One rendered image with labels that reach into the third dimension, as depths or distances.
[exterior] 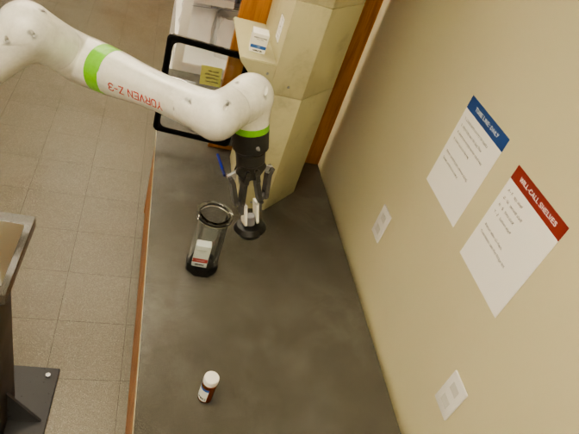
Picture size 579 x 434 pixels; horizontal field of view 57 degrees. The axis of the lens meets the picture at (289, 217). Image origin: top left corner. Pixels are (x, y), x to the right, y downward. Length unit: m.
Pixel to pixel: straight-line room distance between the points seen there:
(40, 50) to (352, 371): 1.16
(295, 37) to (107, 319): 1.67
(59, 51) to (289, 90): 0.71
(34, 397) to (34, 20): 1.61
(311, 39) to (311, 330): 0.87
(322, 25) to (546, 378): 1.10
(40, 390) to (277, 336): 1.22
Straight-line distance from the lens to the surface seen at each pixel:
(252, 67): 1.69
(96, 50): 1.40
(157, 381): 1.46
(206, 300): 1.64
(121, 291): 2.87
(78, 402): 2.51
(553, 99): 1.27
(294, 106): 1.77
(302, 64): 1.71
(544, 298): 1.19
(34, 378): 2.56
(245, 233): 1.49
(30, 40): 1.33
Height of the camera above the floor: 2.16
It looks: 37 degrees down
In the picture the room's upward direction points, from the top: 21 degrees clockwise
